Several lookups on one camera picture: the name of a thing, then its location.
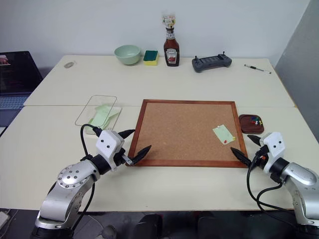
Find brown tray of pushpins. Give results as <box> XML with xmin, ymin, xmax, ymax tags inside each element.
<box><xmin>238</xmin><ymin>114</ymin><xmax>265</xmax><ymax>135</ymax></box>

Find black silver pen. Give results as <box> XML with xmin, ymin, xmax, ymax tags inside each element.
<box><xmin>244</xmin><ymin>64</ymin><xmax>272</xmax><ymax>75</ymax></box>

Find grey handheld remote controller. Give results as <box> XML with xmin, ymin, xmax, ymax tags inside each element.
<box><xmin>191</xmin><ymin>51</ymin><xmax>233</xmax><ymax>74</ymax></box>

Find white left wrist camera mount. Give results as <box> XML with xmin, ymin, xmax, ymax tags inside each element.
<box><xmin>96</xmin><ymin>129</ymin><xmax>125</xmax><ymax>172</ymax></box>

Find yellow green sponge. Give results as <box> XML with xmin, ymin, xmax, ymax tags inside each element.
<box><xmin>143</xmin><ymin>50</ymin><xmax>160</xmax><ymax>67</ymax></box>

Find grey partition panel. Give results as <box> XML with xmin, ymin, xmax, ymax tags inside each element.
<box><xmin>274</xmin><ymin>0</ymin><xmax>319</xmax><ymax>145</ymax></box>

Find open laptop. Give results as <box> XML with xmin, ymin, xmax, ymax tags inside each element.
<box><xmin>0</xmin><ymin>51</ymin><xmax>43</xmax><ymax>137</ymax></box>

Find small colourful printed container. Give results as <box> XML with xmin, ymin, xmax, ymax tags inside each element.
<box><xmin>161</xmin><ymin>14</ymin><xmax>175</xmax><ymax>28</ymax></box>

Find wood framed cork board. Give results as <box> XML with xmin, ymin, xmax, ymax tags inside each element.
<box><xmin>125</xmin><ymin>99</ymin><xmax>249</xmax><ymax>168</ymax></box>

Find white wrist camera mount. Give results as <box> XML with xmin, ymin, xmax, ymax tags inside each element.
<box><xmin>96</xmin><ymin>129</ymin><xmax>125</xmax><ymax>172</ymax></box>
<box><xmin>259</xmin><ymin>131</ymin><xmax>285</xmax><ymax>175</ymax></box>

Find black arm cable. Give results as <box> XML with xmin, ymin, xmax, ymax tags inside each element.
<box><xmin>246</xmin><ymin>146</ymin><xmax>304</xmax><ymax>231</ymax></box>
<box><xmin>79</xmin><ymin>123</ymin><xmax>103</xmax><ymax>215</ymax></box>

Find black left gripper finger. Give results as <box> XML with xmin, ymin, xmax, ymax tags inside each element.
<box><xmin>117</xmin><ymin>128</ymin><xmax>136</xmax><ymax>140</ymax></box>
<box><xmin>130</xmin><ymin>144</ymin><xmax>153</xmax><ymax>166</ymax></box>

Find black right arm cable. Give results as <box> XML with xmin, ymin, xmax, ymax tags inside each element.
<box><xmin>246</xmin><ymin>146</ymin><xmax>304</xmax><ymax>231</ymax></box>

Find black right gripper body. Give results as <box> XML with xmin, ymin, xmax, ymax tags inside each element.
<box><xmin>250</xmin><ymin>145</ymin><xmax>269</xmax><ymax>173</ymax></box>

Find dark rounded shape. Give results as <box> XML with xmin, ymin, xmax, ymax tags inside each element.
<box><xmin>134</xmin><ymin>213</ymin><xmax>164</xmax><ymax>239</ymax></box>

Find pale green paper note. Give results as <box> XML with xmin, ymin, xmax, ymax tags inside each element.
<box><xmin>212</xmin><ymin>125</ymin><xmax>237</xmax><ymax>145</ymax></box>

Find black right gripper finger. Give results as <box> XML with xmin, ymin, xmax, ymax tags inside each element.
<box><xmin>230</xmin><ymin>146</ymin><xmax>252</xmax><ymax>167</ymax></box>
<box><xmin>247</xmin><ymin>134</ymin><xmax>262</xmax><ymax>148</ymax></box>

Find pale green paper notes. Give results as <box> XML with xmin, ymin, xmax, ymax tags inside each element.
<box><xmin>88</xmin><ymin>104</ymin><xmax>120</xmax><ymax>127</ymax></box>

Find ketchup bottle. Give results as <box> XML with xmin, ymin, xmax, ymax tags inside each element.
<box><xmin>163</xmin><ymin>26</ymin><xmax>180</xmax><ymax>67</ymax></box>

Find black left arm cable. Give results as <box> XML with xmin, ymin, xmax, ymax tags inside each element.
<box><xmin>79</xmin><ymin>123</ymin><xmax>103</xmax><ymax>215</ymax></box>

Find mint green bowl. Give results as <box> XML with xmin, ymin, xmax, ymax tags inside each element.
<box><xmin>114</xmin><ymin>44</ymin><xmax>141</xmax><ymax>66</ymax></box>

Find grey rounded shape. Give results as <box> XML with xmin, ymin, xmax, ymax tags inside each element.
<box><xmin>101</xmin><ymin>225</ymin><xmax>118</xmax><ymax>239</ymax></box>

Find clear plastic box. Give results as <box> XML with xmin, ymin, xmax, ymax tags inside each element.
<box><xmin>74</xmin><ymin>95</ymin><xmax>124</xmax><ymax>137</ymax></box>

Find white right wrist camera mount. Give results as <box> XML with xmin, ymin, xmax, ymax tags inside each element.
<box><xmin>259</xmin><ymin>131</ymin><xmax>285</xmax><ymax>175</ymax></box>

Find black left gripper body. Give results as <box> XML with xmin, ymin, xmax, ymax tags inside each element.
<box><xmin>113</xmin><ymin>146</ymin><xmax>133</xmax><ymax>167</ymax></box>

